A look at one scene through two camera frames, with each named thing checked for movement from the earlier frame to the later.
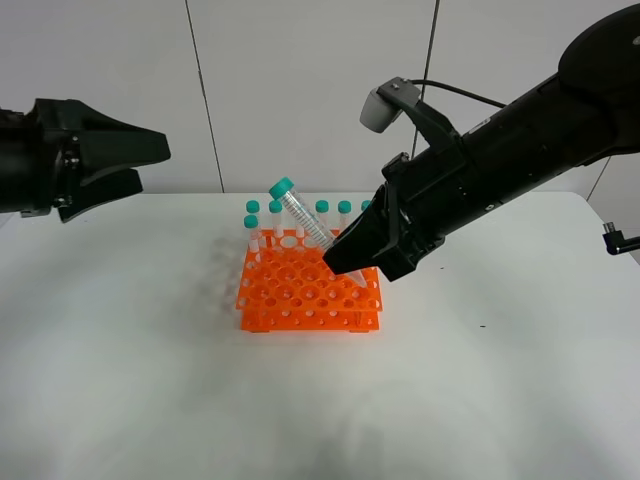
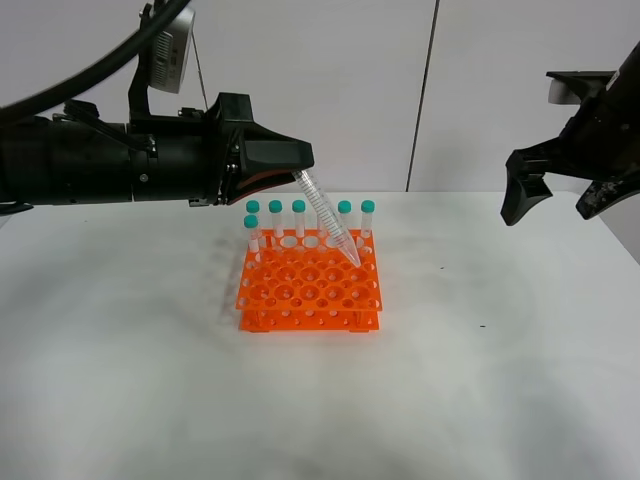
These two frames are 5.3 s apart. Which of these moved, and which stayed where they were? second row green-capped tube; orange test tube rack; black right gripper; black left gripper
Moved: black left gripper; black right gripper
Stayed: orange test tube rack; second row green-capped tube
